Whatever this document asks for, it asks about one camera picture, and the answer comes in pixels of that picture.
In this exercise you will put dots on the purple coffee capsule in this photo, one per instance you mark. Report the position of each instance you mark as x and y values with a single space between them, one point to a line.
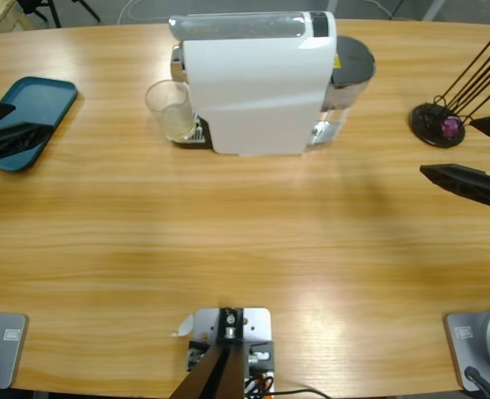
449 127

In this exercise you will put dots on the dark camera post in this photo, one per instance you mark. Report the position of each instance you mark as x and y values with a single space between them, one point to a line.
224 370

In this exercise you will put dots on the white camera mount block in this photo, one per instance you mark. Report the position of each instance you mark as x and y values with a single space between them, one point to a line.
257 324

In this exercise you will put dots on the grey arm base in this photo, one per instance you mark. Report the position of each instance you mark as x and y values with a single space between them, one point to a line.
469 345
0 345

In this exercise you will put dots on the clear water tank dark lid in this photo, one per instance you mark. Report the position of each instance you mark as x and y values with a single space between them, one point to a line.
353 58

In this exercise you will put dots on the black capsule holder with rods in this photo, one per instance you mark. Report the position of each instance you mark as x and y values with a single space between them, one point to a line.
427 124

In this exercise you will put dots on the white paper tab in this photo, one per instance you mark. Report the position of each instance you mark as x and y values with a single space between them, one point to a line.
184 326

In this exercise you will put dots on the silver coffee machine lever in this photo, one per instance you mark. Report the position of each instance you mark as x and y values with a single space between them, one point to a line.
236 27

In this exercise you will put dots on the teal plastic tray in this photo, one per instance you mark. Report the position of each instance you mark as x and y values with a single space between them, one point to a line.
41 95

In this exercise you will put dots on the metal drip tray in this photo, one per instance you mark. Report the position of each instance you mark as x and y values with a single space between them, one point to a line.
202 135

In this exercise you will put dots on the white capsule coffee machine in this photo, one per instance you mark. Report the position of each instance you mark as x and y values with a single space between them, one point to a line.
253 91

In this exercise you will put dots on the black tripod legs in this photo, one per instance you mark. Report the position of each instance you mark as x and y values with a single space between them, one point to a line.
53 12

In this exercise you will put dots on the clear drinking glass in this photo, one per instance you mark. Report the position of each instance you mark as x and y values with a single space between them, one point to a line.
170 108

